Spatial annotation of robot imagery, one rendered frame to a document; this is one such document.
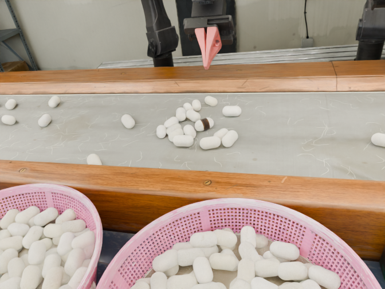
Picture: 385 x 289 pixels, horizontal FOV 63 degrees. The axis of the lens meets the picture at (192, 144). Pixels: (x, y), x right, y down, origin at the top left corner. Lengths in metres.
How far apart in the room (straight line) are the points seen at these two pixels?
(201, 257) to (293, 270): 0.10
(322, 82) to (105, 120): 0.47
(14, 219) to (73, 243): 0.12
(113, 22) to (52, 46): 0.62
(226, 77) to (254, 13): 1.86
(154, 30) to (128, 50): 1.87
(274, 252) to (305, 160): 0.18
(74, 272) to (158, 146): 0.25
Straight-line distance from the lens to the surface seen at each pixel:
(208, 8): 0.70
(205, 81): 0.74
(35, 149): 0.67
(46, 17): 3.03
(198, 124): 0.57
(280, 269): 0.37
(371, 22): 0.97
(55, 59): 3.14
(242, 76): 0.73
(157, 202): 0.44
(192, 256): 0.38
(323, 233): 0.37
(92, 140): 0.63
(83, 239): 0.44
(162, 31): 0.96
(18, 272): 0.45
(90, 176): 0.49
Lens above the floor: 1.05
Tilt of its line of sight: 34 degrees down
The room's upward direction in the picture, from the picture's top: 8 degrees counter-clockwise
